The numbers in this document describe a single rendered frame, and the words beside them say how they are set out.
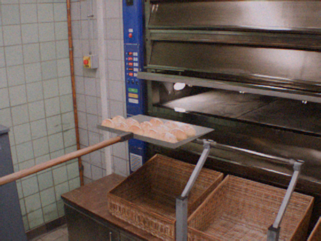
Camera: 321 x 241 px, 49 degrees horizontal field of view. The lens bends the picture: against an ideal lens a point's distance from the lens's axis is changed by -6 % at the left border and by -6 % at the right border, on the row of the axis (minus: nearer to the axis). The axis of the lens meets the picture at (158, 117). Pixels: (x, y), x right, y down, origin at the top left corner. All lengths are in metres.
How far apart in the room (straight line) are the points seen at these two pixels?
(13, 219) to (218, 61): 1.57
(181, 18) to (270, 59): 0.62
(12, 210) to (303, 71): 1.86
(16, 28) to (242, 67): 1.69
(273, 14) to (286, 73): 0.31
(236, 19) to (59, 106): 1.70
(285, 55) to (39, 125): 1.98
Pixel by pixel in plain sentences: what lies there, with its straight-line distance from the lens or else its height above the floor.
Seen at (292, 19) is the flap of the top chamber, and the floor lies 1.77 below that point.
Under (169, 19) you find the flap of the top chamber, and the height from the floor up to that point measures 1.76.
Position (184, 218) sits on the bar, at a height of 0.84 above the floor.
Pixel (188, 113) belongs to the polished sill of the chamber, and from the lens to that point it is 2.36.
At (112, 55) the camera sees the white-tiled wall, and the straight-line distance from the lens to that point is 2.76.
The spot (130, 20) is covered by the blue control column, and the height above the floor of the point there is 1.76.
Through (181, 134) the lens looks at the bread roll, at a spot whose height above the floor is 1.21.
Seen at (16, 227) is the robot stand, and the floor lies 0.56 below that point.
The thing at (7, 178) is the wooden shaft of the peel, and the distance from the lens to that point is 1.51.
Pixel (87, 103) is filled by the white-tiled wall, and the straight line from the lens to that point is 3.08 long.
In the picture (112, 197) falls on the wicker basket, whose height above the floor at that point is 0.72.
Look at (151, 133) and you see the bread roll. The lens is 1.84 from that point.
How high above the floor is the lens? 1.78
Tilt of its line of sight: 15 degrees down
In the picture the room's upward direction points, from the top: 1 degrees counter-clockwise
